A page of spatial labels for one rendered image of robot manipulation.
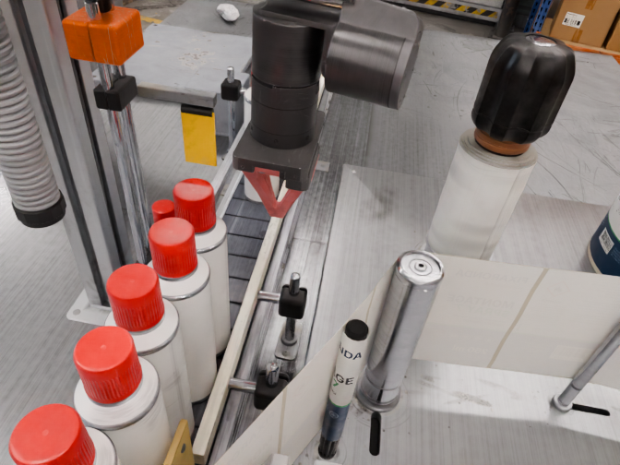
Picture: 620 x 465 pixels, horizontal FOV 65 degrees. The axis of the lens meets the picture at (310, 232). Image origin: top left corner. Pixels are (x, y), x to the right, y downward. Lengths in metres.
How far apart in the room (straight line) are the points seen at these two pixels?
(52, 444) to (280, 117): 0.27
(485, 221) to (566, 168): 0.53
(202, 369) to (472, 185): 0.34
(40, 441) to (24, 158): 0.18
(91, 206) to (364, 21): 0.32
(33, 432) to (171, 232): 0.15
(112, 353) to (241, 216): 0.42
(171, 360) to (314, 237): 0.41
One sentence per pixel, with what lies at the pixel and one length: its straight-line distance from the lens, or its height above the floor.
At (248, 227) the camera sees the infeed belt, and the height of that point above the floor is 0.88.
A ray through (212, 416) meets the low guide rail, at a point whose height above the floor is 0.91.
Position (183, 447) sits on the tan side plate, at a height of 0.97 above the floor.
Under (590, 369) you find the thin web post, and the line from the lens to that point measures 0.54.
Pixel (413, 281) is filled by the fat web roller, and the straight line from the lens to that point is 0.37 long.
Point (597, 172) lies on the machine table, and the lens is 1.12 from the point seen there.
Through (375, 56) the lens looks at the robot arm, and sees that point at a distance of 0.36.
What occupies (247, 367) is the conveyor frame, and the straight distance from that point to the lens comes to 0.53.
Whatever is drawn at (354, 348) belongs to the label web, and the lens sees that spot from 0.34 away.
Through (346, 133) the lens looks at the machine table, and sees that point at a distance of 1.01.
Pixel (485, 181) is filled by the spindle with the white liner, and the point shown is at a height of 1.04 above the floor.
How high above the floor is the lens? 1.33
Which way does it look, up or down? 41 degrees down
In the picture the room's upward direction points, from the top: 7 degrees clockwise
